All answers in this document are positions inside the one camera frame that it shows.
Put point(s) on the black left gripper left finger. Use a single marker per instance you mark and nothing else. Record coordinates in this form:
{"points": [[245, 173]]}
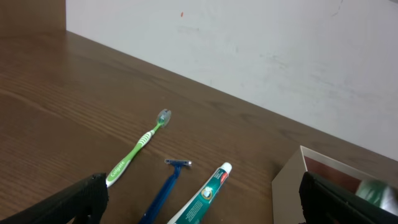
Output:
{"points": [[82, 202]]}

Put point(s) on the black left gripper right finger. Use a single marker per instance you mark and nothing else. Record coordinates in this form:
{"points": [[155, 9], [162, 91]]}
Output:
{"points": [[325, 202]]}

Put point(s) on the white box with pink inside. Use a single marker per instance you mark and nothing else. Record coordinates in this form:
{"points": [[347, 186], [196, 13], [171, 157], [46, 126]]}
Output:
{"points": [[285, 186]]}

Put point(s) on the green white soap packet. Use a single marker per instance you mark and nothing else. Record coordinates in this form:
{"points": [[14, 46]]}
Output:
{"points": [[379, 194]]}

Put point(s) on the blue disposable razor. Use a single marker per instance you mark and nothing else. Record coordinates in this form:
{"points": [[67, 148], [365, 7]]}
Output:
{"points": [[153, 210]]}

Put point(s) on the green white toothpaste tube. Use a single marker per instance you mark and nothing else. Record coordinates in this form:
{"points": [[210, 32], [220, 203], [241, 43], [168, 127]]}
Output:
{"points": [[194, 210]]}

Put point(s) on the green white toothbrush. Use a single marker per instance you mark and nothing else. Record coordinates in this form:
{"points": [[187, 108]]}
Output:
{"points": [[161, 121]]}

